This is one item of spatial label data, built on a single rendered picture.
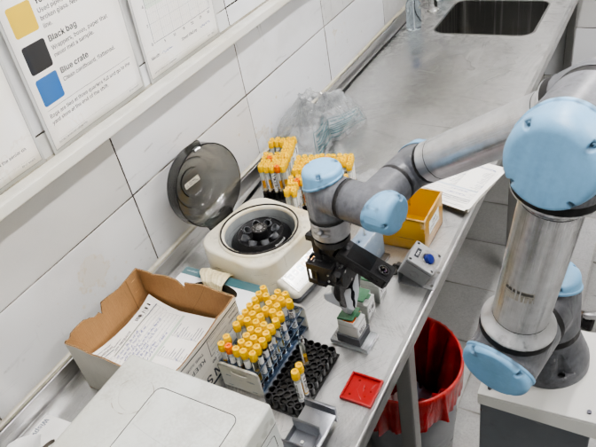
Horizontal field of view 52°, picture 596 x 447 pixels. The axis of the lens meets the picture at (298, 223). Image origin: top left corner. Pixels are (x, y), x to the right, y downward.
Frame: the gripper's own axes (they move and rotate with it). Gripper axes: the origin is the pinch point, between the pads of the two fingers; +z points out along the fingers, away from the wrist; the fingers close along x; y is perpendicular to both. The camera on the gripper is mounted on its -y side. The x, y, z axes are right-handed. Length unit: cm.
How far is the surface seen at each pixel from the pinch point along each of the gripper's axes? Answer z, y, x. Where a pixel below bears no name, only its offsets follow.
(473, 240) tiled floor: 97, 19, -140
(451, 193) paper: 8, -1, -56
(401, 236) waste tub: 5.9, 3.1, -31.8
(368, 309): 5.7, -0.1, -6.0
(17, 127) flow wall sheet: -46, 56, 19
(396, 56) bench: 10, 51, -140
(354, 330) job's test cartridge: 4.0, -0.8, 2.0
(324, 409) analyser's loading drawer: 5.0, -3.8, 21.1
